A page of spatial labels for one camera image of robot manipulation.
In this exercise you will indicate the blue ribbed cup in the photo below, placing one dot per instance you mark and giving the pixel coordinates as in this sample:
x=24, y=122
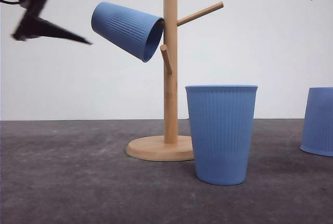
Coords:
x=317, y=133
x=131, y=31
x=222, y=119

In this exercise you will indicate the wooden mug tree stand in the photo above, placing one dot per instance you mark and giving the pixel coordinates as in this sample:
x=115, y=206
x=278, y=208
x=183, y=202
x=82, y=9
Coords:
x=170, y=147

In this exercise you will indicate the black cable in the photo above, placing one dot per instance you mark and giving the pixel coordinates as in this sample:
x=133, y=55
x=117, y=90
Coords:
x=2, y=1

